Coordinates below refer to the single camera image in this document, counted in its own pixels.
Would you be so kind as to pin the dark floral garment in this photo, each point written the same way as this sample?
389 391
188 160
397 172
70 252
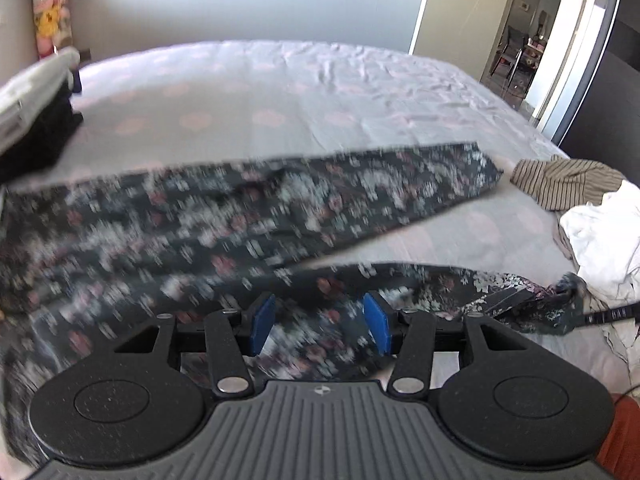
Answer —
200 230

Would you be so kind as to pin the brown striped garment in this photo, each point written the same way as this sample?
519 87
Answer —
565 182

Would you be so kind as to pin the bed with pink patterned sheet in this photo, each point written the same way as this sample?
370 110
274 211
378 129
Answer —
280 105

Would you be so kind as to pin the folded white cloth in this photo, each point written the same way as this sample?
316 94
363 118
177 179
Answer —
35 90

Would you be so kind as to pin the folded black cloth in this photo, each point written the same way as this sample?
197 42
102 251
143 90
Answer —
37 140

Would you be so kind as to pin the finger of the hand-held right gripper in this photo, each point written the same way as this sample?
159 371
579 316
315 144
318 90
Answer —
615 314

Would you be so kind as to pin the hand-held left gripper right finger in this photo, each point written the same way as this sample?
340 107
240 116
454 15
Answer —
376 327

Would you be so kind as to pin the orange cloth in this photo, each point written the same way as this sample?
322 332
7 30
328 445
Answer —
625 437

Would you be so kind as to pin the dark chair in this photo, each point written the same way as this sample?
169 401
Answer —
512 52

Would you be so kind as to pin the white garment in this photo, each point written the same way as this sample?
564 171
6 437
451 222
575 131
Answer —
607 240

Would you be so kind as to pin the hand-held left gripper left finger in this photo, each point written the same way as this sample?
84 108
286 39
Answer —
261 324

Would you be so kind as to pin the dark wardrobe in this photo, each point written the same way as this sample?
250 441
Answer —
607 60

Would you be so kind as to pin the white door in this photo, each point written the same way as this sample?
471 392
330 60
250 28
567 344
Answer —
465 5

